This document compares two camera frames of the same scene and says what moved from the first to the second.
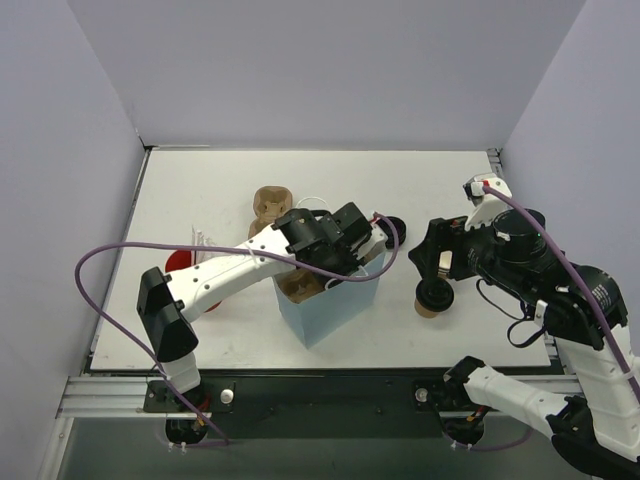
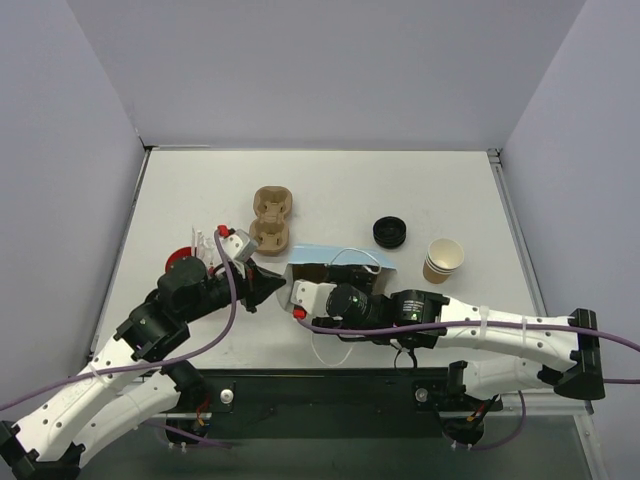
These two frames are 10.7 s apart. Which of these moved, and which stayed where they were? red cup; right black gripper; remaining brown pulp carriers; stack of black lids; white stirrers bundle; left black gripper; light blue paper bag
Moved: right black gripper; light blue paper bag; left black gripper
Stayed: remaining brown pulp carriers; red cup; white stirrers bundle; stack of black lids
